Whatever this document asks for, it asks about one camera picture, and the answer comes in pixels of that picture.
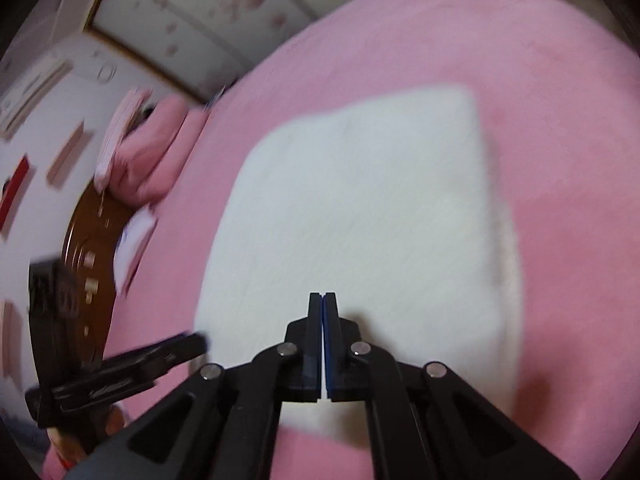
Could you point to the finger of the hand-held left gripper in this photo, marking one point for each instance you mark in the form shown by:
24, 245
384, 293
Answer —
150, 360

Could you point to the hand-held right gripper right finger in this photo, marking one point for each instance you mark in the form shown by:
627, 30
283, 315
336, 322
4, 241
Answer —
332, 340

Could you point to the wooden bed headboard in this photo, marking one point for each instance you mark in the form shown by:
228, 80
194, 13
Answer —
90, 280

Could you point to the floral sliding-door wardrobe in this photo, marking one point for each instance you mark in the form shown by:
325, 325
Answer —
200, 25

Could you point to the pink pillow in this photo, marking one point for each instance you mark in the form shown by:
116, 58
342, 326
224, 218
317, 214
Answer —
155, 150

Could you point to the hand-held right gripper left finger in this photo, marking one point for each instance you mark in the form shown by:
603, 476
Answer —
314, 332

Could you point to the red wall picture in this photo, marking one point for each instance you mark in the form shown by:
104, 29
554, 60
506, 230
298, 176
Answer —
14, 195

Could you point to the wooden wall frame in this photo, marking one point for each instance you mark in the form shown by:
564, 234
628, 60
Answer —
67, 155

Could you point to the white and blue cloth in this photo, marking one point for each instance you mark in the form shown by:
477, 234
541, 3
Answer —
135, 245

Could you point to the pink fleece bed blanket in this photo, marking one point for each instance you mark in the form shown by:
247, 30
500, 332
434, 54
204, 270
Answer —
560, 110

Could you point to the white fluffy garment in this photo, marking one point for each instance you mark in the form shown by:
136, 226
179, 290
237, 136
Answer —
360, 210

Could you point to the white wall air conditioner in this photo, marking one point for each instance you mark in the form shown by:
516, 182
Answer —
27, 97

